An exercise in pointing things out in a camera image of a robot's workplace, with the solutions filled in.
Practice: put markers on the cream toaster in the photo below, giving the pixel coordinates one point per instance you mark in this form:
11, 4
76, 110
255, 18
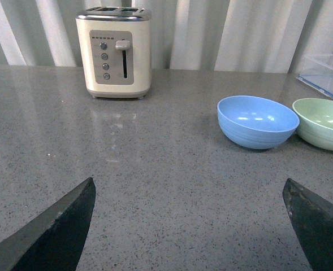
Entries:
115, 44

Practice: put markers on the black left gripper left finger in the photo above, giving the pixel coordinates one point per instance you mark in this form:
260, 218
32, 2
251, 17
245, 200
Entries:
54, 240

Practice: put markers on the blue bowl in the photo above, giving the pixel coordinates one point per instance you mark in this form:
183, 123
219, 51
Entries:
255, 122

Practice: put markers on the clear plastic container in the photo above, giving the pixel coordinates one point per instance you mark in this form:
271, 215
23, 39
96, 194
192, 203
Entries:
317, 72

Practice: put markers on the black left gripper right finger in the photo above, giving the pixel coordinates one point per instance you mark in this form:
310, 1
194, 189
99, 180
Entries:
311, 217

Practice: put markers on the green bowl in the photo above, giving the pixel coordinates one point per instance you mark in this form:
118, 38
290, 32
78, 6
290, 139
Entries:
316, 121

